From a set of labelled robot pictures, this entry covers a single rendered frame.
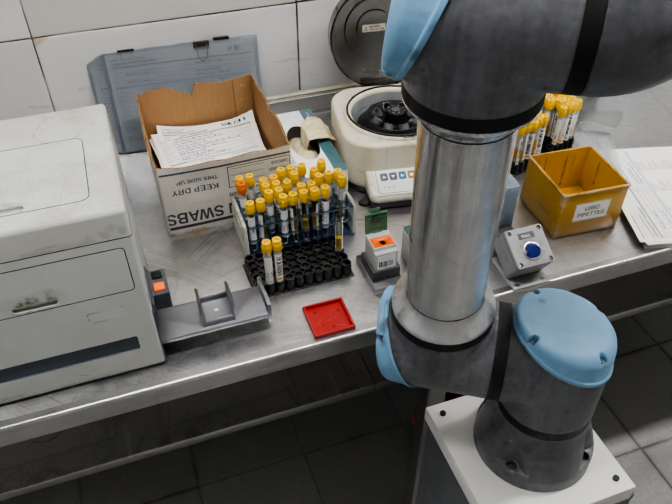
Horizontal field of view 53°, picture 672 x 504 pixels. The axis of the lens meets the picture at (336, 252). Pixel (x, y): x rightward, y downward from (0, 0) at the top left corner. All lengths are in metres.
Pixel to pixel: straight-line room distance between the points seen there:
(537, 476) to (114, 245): 0.59
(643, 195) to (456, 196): 0.88
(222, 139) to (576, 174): 0.71
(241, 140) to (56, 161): 0.52
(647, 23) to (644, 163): 1.06
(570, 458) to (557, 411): 0.10
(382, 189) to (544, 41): 0.84
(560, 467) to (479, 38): 0.57
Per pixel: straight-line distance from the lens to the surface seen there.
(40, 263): 0.90
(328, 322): 1.08
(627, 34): 0.49
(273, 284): 1.12
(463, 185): 0.58
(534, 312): 0.78
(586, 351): 0.77
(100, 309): 0.96
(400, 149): 1.29
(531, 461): 0.88
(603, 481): 0.95
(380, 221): 1.12
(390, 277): 1.14
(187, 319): 1.06
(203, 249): 1.24
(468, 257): 0.65
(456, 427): 0.95
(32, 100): 1.50
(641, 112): 1.75
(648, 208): 1.41
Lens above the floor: 1.68
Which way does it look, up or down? 42 degrees down
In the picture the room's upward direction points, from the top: straight up
